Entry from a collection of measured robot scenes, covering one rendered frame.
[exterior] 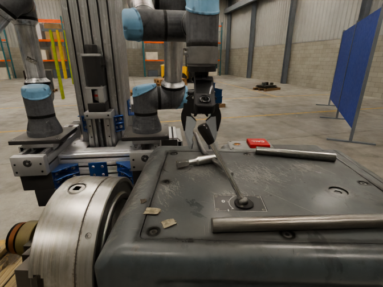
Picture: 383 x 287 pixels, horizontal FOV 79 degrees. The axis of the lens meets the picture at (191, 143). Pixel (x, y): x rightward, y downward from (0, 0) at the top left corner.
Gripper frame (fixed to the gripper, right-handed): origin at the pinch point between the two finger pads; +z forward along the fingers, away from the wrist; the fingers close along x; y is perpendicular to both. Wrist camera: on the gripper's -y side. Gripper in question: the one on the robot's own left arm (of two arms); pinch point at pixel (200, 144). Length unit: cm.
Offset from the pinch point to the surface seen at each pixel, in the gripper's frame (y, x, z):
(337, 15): 1218, -662, -217
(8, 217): 131, 191, 130
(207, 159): -4.7, -1.6, 2.0
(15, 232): -13.9, 44.5, 17.8
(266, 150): 1.8, -18.1, 1.9
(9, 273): -6, 58, 41
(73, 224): -21.7, 24.8, 8.6
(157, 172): -8.9, 10.2, 3.6
